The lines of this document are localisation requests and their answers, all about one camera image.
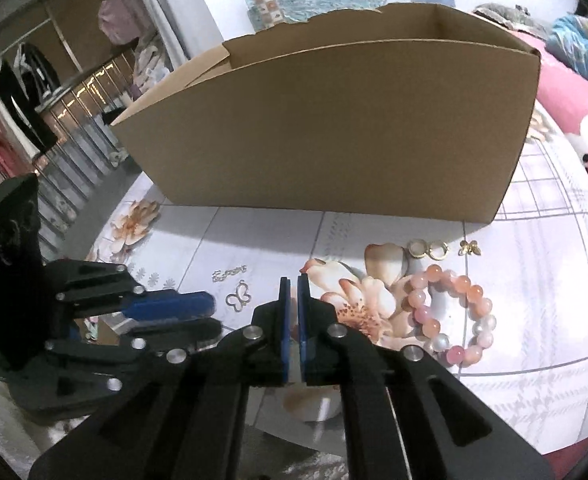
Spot pink bead bracelet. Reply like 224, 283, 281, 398
405, 263, 498, 366

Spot gold hoop earrings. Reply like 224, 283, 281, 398
405, 238, 449, 261

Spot brown cardboard box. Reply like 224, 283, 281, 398
113, 3, 540, 223

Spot pink floral bed blanket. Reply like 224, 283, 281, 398
515, 32, 588, 175

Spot blue patterned quilt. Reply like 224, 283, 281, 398
545, 14, 588, 81

